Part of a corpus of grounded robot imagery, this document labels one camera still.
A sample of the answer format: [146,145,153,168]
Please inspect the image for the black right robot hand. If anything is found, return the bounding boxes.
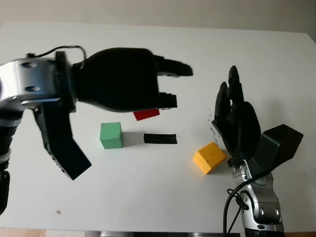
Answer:
[211,65,262,161]

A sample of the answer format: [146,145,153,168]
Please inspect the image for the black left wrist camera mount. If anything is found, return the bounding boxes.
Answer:
[34,100,92,181]

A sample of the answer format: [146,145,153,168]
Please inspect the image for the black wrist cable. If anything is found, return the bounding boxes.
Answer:
[223,172,272,235]
[26,44,87,73]

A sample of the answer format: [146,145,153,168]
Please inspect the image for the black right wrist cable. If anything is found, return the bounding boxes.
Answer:
[223,172,272,235]

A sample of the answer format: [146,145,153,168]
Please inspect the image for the yellow wooden block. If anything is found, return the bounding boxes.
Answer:
[193,141,228,175]

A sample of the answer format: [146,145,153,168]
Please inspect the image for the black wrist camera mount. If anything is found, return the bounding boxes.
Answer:
[34,100,92,181]
[246,124,304,179]

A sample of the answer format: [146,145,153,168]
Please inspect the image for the green wooden block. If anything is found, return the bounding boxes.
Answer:
[99,122,123,150]

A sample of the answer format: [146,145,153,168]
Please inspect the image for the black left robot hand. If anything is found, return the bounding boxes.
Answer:
[73,47,194,114]

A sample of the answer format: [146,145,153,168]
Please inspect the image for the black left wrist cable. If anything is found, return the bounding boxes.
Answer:
[26,44,87,73]

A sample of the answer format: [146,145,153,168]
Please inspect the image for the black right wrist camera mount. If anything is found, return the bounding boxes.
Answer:
[246,124,304,179]

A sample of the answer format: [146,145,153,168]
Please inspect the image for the red wooden block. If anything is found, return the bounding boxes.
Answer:
[133,108,160,121]

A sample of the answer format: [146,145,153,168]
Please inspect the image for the black tape patch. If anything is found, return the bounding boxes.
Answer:
[143,133,178,145]

